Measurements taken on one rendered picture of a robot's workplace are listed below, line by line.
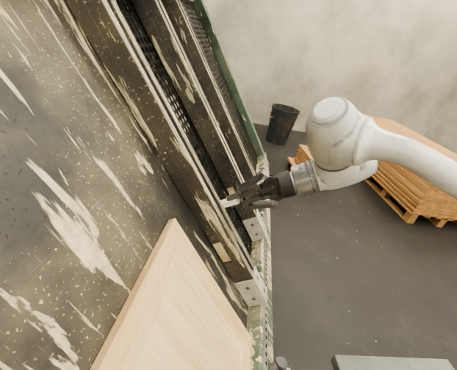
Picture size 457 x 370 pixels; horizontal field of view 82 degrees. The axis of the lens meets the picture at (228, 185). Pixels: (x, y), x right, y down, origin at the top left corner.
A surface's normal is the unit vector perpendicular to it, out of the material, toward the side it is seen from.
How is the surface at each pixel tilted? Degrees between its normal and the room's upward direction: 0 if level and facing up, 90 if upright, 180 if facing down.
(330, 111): 49
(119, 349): 54
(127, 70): 90
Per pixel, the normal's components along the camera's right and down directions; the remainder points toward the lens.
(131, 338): 0.90, -0.30
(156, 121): -0.12, 0.49
